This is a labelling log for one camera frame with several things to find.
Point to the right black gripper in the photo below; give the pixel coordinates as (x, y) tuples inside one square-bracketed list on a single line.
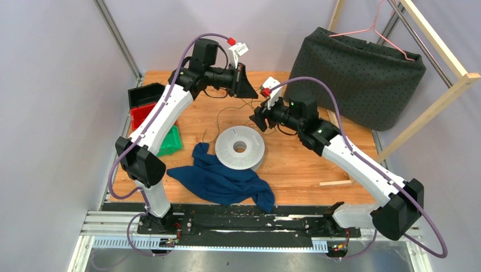
[(261, 114)]

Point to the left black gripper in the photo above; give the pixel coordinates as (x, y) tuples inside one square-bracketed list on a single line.
[(239, 86)]

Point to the white cable spool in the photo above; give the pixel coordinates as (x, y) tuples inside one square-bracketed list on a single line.
[(240, 148)]

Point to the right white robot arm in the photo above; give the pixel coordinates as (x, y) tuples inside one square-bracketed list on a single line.
[(397, 201)]

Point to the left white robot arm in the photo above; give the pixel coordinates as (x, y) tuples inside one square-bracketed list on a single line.
[(137, 154)]

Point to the blue cloth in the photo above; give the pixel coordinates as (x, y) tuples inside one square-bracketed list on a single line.
[(212, 181)]

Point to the green plastic bin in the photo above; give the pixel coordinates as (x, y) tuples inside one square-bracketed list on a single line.
[(172, 142)]

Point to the black plastic bin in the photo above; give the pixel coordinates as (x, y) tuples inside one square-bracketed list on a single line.
[(145, 95)]

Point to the red plastic bin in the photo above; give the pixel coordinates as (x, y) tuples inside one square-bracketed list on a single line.
[(139, 114)]

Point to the dark dotted fabric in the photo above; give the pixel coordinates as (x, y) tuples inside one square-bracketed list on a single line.
[(372, 83)]

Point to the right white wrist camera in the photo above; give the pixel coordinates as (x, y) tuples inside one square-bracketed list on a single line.
[(271, 91)]

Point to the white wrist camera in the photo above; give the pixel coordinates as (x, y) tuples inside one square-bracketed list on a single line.
[(271, 91), (235, 52)]

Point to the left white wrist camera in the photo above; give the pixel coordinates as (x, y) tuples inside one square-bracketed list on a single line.
[(235, 52)]

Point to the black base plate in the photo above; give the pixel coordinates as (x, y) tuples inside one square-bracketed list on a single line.
[(243, 227)]

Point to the aluminium rail frame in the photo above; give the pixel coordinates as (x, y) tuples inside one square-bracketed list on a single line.
[(121, 236)]

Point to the wooden frame rack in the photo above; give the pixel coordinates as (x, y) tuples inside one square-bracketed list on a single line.
[(439, 134)]

